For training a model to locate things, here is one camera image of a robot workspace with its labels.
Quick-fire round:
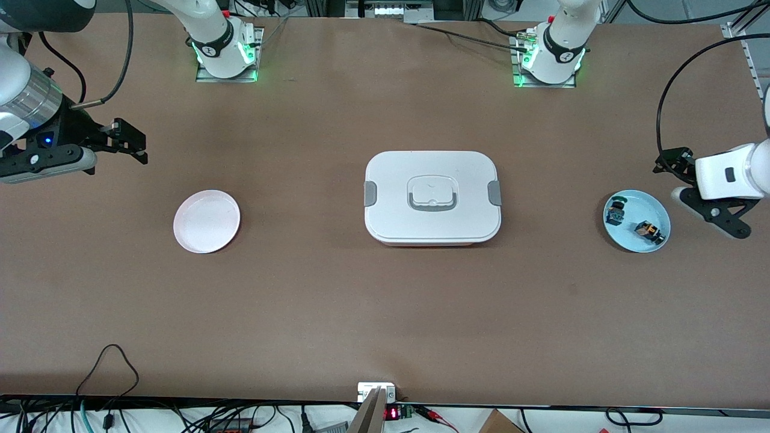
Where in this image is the black right camera bracket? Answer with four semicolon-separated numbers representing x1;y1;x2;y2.
0;144;83;179

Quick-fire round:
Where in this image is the white lunch box grey handle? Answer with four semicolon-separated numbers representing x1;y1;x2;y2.
363;150;502;248

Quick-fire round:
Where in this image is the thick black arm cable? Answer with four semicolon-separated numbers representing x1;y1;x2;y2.
71;0;135;109
626;0;770;176
37;29;88;106

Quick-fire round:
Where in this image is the black left camera bracket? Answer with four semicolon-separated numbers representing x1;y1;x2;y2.
680;186;760;241

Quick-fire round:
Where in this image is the metal corner bracket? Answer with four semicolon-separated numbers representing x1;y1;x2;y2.
721;21;754;42

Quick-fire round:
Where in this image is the black cable oval loop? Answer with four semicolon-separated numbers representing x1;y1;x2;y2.
605;407;664;427

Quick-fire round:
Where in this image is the orange black switch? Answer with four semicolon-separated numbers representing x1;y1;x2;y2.
635;220;667;245

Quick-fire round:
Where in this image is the pink round plate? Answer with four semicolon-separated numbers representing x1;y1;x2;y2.
173;189;242;254

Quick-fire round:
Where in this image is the light blue round plate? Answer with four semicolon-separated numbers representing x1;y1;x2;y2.
603;189;672;254

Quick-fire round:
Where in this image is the black cable on table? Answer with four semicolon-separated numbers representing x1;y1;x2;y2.
414;18;530;52

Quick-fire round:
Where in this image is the black camera bracket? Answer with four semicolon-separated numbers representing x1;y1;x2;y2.
0;144;83;179
680;186;760;241

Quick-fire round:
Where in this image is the green blue switch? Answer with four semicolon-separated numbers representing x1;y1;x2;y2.
605;195;627;227

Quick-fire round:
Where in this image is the thin black cable loop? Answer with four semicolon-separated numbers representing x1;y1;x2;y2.
75;343;141;399

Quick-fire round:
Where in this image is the red clip lead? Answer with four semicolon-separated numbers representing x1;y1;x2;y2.
414;405;459;431

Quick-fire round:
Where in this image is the brown cardboard piece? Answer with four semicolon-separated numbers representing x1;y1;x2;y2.
478;409;525;433

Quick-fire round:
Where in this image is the grey angled beam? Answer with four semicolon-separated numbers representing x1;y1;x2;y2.
347;387;387;433

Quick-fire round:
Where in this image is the thin grey wire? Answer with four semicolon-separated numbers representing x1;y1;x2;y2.
256;16;290;48

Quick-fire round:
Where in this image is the aluminium frame with white device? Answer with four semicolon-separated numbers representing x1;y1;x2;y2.
304;0;485;25

